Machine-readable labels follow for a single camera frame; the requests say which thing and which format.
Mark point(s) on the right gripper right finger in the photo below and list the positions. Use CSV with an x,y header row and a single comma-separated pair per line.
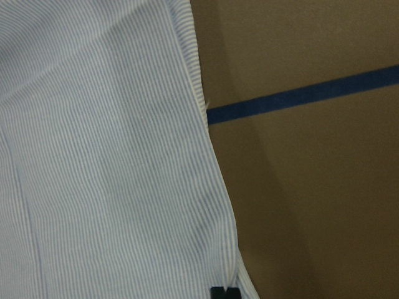
x,y
233,293

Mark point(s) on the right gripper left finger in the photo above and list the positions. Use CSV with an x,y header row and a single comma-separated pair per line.
x,y
217,293

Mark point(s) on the light blue striped shirt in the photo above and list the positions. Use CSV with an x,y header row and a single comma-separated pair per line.
x,y
110,186

